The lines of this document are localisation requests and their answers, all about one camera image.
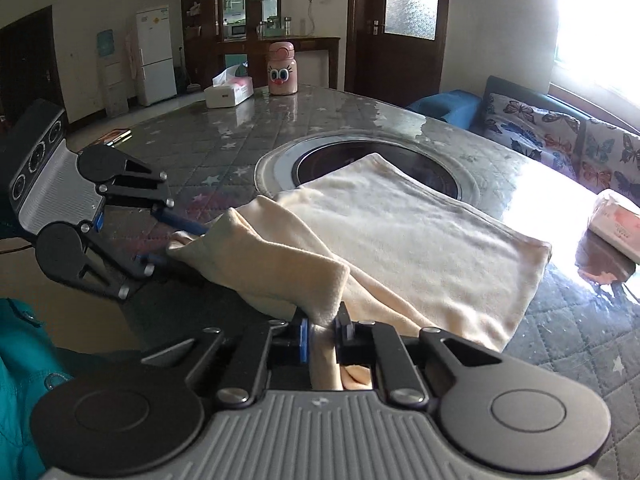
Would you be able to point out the wooden display cabinet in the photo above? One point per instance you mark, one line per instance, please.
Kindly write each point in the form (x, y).
(200, 35)

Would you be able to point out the metal canister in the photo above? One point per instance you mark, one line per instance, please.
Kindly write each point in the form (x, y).
(287, 24)
(261, 28)

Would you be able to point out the pink cartoon water bottle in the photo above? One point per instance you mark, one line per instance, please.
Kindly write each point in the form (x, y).
(282, 72)

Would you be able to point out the teal jacket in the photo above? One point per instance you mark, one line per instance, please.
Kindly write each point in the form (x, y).
(30, 385)

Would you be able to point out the cream sweater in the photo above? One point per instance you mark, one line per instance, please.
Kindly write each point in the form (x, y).
(400, 240)

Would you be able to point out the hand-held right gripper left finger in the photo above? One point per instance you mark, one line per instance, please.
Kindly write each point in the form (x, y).
(301, 342)

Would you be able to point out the white tissue box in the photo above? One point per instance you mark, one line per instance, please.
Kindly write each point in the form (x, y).
(225, 96)

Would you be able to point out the water dispenser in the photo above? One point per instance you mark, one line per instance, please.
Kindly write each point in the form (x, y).
(114, 75)

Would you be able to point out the butterfly print cushion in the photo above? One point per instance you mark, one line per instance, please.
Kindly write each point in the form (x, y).
(530, 130)
(612, 155)

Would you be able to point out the white plastic tissue pack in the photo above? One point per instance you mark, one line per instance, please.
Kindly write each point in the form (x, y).
(620, 220)

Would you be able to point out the white refrigerator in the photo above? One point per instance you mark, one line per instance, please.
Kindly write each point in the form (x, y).
(156, 55)

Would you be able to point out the red booklet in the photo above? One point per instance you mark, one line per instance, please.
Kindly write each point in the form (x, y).
(114, 136)

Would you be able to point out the dark wooden door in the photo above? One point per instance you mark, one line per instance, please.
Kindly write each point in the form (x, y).
(30, 70)

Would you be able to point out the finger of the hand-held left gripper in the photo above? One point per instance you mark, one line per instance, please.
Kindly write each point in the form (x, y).
(185, 221)
(150, 260)

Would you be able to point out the round black induction cooktop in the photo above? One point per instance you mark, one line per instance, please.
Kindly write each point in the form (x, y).
(325, 160)

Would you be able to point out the brown door with frosted glass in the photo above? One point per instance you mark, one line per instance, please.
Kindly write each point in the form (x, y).
(400, 50)

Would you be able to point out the window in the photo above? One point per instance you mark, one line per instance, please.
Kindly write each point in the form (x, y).
(600, 20)

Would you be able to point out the blue sofa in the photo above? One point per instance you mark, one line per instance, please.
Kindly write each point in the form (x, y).
(450, 105)

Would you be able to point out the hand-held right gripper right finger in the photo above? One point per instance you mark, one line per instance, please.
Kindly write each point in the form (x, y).
(344, 336)

